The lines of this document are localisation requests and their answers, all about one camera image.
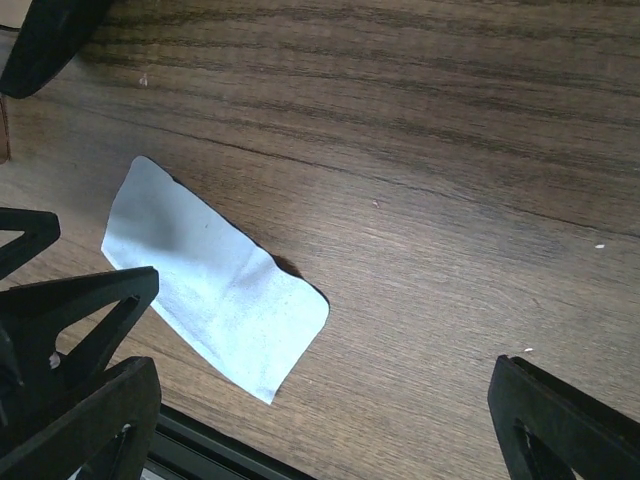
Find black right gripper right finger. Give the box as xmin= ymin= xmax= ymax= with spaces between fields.
xmin=487 ymin=355 xmax=639 ymax=479

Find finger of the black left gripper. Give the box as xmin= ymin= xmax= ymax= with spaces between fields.
xmin=1 ymin=208 xmax=61 ymax=278
xmin=1 ymin=267 xmax=159 ymax=400

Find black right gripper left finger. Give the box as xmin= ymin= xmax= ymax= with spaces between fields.
xmin=1 ymin=357 xmax=161 ymax=479

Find tan glasses case black trim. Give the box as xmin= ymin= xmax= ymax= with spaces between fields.
xmin=1 ymin=0 xmax=112 ymax=99

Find brown sunglasses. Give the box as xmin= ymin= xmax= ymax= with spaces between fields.
xmin=0 ymin=96 xmax=11 ymax=164

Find black aluminium frame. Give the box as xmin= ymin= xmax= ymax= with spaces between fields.
xmin=142 ymin=405 xmax=312 ymax=480

